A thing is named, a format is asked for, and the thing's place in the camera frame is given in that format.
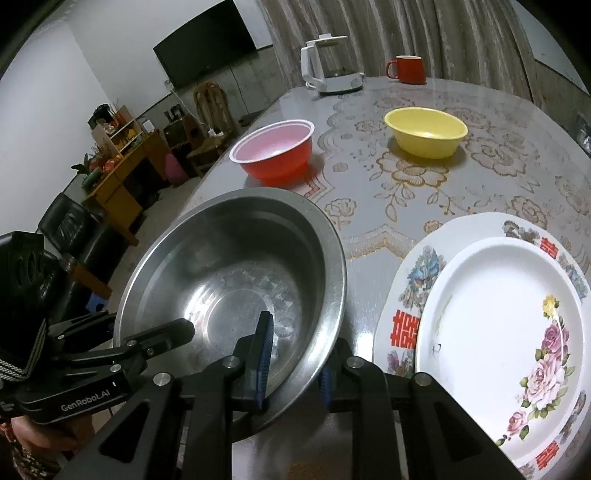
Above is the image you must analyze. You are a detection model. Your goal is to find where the red mug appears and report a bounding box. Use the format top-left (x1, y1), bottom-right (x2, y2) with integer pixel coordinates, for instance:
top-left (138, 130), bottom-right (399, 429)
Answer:
top-left (386, 55), bottom-right (428, 86)

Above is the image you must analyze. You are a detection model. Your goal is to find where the beige patterned curtain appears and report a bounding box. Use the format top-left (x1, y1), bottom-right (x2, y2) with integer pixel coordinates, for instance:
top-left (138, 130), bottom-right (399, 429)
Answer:
top-left (256, 0), bottom-right (536, 104)

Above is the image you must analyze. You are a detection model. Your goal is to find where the pink bag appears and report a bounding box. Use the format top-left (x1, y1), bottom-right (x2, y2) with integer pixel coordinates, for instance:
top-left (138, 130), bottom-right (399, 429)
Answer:
top-left (164, 153), bottom-right (185, 188)

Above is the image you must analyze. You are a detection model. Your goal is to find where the yellow wooden cabinet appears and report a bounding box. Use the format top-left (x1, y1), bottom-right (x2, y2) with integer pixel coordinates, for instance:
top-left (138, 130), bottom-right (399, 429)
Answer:
top-left (81, 117), bottom-right (169, 247)

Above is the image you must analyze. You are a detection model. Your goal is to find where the person's left hand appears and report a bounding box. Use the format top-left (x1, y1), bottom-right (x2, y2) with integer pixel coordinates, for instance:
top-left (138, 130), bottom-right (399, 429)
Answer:
top-left (9, 408), bottom-right (95, 462)

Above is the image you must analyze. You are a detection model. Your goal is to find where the black leather chair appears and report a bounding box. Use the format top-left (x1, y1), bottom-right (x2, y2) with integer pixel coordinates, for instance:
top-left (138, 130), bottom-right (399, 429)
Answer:
top-left (36, 193), bottom-right (125, 301)

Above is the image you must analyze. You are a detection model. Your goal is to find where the carved wooden chair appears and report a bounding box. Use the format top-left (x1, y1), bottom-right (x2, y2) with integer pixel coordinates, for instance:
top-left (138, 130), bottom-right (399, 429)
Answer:
top-left (187, 80), bottom-right (243, 178)

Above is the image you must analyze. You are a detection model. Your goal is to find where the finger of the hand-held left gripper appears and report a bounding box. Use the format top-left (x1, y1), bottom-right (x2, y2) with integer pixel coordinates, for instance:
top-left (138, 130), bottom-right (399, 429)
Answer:
top-left (46, 310), bottom-right (118, 352)
top-left (122, 318), bottom-right (197, 374)

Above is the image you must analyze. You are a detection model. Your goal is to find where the red plastic bowl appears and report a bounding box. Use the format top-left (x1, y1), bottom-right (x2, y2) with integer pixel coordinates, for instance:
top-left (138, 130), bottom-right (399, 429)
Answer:
top-left (229, 119), bottom-right (315, 182)

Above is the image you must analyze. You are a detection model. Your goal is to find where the dark side table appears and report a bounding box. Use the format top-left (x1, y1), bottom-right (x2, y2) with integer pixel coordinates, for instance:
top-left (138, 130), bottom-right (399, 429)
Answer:
top-left (163, 113), bottom-right (200, 148)

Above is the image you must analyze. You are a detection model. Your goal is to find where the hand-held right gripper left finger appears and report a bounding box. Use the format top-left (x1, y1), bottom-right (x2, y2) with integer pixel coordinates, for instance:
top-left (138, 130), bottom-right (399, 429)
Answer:
top-left (58, 311), bottom-right (275, 480)

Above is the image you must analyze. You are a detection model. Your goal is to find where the yellow plastic bowl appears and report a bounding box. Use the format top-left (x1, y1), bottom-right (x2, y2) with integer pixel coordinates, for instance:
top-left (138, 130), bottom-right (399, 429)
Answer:
top-left (384, 107), bottom-right (469, 160)

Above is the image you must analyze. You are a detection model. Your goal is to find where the black wall television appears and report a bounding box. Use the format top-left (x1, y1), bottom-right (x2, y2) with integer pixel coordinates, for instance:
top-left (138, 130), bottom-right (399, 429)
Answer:
top-left (152, 0), bottom-right (259, 90)

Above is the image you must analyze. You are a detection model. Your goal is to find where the white electric kettle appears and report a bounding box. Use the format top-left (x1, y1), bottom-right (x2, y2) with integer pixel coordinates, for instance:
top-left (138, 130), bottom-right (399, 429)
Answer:
top-left (300, 34), bottom-right (366, 97)

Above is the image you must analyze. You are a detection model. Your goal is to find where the person's left forearm floral sleeve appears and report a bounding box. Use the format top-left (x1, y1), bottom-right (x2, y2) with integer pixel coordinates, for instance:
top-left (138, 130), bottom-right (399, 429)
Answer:
top-left (0, 422), bottom-right (63, 480)

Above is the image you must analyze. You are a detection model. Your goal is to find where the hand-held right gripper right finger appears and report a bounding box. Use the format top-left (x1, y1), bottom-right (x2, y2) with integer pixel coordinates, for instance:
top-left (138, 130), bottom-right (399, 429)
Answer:
top-left (318, 337), bottom-right (527, 480)

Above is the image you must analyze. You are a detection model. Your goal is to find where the white plate pink flower print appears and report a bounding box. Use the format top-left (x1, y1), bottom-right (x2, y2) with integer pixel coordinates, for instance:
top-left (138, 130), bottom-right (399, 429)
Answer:
top-left (414, 236), bottom-right (585, 472)

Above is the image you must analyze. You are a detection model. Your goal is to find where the large white plate red print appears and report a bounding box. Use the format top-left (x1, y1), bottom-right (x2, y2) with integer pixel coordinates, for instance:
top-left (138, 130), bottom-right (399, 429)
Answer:
top-left (373, 212), bottom-right (591, 480)

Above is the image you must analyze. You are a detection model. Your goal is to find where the stainless steel bowl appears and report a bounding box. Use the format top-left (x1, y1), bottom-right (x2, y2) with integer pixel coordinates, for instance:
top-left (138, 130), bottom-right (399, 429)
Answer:
top-left (113, 187), bottom-right (348, 432)

